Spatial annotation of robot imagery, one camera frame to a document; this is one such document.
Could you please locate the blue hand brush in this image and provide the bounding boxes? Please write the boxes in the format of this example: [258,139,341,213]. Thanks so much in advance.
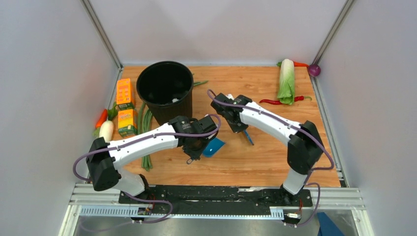
[243,130,254,145]

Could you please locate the blue dustpan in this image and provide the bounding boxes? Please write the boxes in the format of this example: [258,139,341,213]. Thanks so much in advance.
[183,137,226,165]

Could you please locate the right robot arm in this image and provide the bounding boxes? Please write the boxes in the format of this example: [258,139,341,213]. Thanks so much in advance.
[208,89,325,206]

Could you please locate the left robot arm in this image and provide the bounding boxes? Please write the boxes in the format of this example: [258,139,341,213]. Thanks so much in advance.
[86,115,221,204]

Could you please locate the red chili pepper left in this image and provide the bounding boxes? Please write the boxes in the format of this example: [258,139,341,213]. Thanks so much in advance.
[260,99,283,105]

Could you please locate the red chili pepper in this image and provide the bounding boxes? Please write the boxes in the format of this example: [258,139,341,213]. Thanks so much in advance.
[260,99,283,105]
[294,96,312,102]

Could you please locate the green beans behind bucket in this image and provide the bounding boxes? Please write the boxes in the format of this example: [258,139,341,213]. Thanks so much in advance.
[193,80,208,87]

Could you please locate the green bean bundle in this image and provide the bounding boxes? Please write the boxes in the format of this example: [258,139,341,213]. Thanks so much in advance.
[138,102,153,172]

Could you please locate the napa cabbage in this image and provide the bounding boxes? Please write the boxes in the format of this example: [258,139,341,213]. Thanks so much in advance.
[277,59,295,105]

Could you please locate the black trash bucket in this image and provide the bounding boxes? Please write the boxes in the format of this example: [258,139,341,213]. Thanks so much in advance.
[136,61,194,125]

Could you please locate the red chili pepper right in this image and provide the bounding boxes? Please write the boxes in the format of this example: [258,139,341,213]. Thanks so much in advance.
[294,96,312,102]

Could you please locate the orange juice carton front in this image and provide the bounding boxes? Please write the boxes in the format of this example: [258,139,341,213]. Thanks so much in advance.
[118,109,138,138]

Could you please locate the orange juice carton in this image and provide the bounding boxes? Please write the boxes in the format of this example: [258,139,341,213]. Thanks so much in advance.
[116,78,135,110]
[118,109,138,138]

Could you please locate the carrot at right corner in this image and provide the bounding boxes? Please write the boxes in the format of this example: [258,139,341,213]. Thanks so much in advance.
[293,61,309,67]

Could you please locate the white daikon radish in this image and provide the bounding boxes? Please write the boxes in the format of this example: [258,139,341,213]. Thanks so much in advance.
[98,120,114,143]

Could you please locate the orange juice carton back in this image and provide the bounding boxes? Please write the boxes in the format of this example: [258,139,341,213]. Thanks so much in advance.
[116,78,135,110]

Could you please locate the purple onion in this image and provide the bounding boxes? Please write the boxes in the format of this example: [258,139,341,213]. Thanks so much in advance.
[307,64,321,77]

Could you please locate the carrot at left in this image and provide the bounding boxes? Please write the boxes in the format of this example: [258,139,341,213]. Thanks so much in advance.
[95,109,108,129]

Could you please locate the blue cloth at bottom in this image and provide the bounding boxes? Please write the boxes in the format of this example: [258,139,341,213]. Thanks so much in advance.
[317,212,344,236]

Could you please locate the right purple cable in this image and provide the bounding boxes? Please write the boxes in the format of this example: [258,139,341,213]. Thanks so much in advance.
[207,89,335,227]

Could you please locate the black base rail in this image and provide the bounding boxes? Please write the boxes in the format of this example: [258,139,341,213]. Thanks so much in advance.
[139,185,313,215]

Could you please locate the white slotted cable duct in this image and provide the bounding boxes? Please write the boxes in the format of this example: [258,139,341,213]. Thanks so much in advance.
[79,205,285,220]

